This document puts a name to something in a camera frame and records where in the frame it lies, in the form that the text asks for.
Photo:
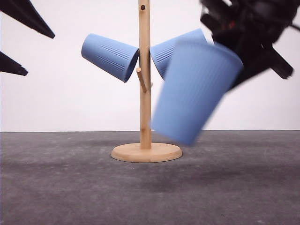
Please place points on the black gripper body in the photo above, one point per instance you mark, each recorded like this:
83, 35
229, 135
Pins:
247, 23

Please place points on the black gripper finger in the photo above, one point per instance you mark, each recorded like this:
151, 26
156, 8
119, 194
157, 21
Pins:
256, 61
277, 62
9, 65
25, 12

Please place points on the blue ribbed cup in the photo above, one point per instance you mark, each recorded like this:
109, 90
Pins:
196, 81

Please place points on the wooden mug tree stand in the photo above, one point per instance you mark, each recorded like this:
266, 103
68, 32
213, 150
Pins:
146, 151

